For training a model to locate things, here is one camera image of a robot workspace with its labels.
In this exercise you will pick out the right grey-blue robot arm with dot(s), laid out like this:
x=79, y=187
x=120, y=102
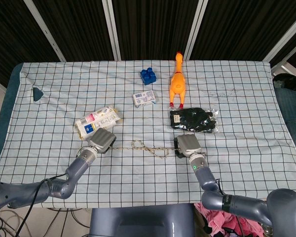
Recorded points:
x=239, y=200

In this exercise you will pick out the blue toy building block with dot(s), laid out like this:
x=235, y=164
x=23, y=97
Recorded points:
x=148, y=76

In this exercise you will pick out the blue checked tablecloth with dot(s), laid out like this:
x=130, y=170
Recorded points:
x=148, y=103

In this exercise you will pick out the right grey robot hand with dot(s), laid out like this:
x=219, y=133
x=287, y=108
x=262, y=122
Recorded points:
x=188, y=144

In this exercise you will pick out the small white printed box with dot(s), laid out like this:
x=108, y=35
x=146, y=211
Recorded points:
x=144, y=98

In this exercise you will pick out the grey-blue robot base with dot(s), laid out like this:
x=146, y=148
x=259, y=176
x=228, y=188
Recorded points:
x=141, y=221

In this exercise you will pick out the black gloves in plastic bag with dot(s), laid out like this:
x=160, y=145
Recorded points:
x=193, y=120

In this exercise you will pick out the orange rubber chicken toy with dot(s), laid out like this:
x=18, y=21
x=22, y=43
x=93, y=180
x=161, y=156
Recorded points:
x=178, y=82

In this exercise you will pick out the pink cloth pile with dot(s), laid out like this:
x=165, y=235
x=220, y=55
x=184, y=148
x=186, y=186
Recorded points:
x=227, y=223

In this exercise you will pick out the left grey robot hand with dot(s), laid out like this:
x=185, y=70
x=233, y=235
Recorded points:
x=102, y=140

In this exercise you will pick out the white snack packet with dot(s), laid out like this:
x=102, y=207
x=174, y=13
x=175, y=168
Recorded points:
x=97, y=121

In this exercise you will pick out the teal table edge padding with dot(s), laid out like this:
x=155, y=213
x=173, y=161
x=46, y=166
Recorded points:
x=3, y=111

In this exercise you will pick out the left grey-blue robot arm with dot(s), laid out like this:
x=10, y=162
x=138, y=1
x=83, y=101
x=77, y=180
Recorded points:
x=39, y=187

